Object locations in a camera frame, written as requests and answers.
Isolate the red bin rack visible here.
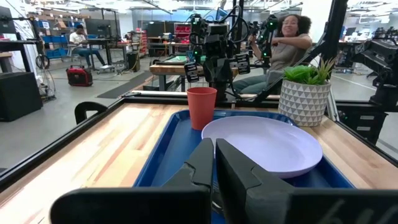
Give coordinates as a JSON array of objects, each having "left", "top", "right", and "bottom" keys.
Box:
[{"left": 174, "top": 23, "right": 192, "bottom": 44}]

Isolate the red portable generator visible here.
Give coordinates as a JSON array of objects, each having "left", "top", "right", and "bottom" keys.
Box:
[{"left": 65, "top": 65, "right": 93, "bottom": 87}]

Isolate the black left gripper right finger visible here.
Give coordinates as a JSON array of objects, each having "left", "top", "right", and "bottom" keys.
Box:
[{"left": 216, "top": 138, "right": 398, "bottom": 224}]

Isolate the succulent in white patterned pot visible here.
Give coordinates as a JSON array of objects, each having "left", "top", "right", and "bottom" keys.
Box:
[{"left": 277, "top": 57, "right": 336, "bottom": 128}]

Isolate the person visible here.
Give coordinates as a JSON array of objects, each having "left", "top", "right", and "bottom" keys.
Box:
[
  {"left": 232, "top": 14, "right": 313, "bottom": 94},
  {"left": 68, "top": 24, "right": 106, "bottom": 68}
]

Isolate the black metal rig frame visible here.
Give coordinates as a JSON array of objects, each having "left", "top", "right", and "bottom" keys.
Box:
[{"left": 0, "top": 0, "right": 398, "bottom": 192}]

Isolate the white round plate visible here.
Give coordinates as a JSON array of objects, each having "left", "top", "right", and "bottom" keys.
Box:
[{"left": 201, "top": 115, "right": 324, "bottom": 180}]

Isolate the black floor mat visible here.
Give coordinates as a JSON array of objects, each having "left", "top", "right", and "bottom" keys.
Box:
[{"left": 96, "top": 70, "right": 153, "bottom": 100}]

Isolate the shelf with blue bins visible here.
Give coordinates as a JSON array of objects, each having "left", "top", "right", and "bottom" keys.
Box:
[{"left": 32, "top": 18, "right": 81, "bottom": 60}]

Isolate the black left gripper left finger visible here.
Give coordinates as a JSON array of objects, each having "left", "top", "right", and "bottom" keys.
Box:
[{"left": 49, "top": 138, "right": 215, "bottom": 224}]

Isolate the black cabinet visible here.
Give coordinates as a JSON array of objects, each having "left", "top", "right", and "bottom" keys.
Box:
[{"left": 0, "top": 72, "right": 44, "bottom": 123}]

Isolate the black computer monitor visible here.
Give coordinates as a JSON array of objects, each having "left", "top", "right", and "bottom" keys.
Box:
[{"left": 85, "top": 18, "right": 112, "bottom": 38}]

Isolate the red plastic cup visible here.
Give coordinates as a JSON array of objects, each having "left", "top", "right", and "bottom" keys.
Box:
[{"left": 186, "top": 86, "right": 218, "bottom": 131}]

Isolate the wooden workbench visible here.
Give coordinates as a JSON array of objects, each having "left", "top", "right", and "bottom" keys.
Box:
[{"left": 149, "top": 62, "right": 240, "bottom": 93}]

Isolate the blue plastic tray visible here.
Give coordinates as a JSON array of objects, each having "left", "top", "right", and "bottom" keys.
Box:
[{"left": 132, "top": 108, "right": 355, "bottom": 224}]

